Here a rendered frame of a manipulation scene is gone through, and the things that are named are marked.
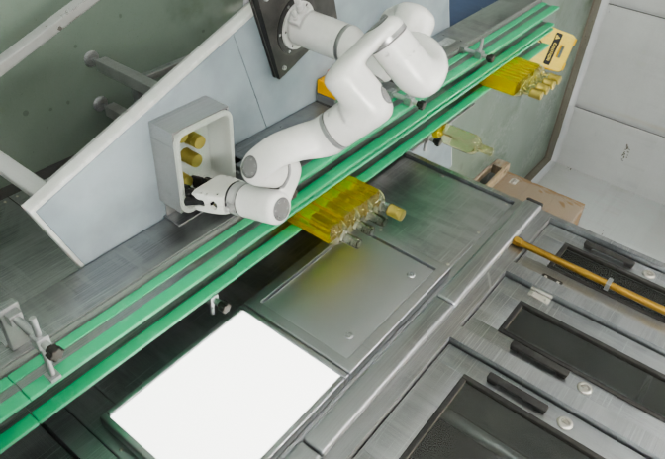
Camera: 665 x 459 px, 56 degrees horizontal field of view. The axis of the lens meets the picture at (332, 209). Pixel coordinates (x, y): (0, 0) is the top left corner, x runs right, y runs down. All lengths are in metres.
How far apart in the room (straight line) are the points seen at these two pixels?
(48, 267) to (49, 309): 0.43
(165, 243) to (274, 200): 0.35
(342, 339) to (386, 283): 0.23
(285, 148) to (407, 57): 0.29
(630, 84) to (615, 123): 0.48
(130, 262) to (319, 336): 0.48
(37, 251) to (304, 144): 0.96
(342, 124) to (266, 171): 0.18
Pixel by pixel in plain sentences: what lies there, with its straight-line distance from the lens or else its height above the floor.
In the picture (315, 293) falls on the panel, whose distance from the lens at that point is 1.67.
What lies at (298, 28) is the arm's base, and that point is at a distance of 1.64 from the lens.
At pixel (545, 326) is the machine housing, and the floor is 1.60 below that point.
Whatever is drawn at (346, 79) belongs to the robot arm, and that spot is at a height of 1.19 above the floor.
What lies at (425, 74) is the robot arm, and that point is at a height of 1.28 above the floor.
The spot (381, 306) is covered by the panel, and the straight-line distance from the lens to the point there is 1.65.
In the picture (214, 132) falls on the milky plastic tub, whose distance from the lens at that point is 1.57.
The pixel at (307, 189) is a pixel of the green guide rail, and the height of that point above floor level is 0.94.
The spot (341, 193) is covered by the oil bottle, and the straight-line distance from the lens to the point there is 1.75.
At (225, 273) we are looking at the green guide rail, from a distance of 1.59.
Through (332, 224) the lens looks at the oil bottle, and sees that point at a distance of 1.64.
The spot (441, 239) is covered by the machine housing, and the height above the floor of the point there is 1.22.
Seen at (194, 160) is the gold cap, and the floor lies 0.81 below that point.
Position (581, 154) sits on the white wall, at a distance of 8.09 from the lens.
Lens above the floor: 1.80
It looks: 27 degrees down
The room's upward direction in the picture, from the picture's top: 118 degrees clockwise
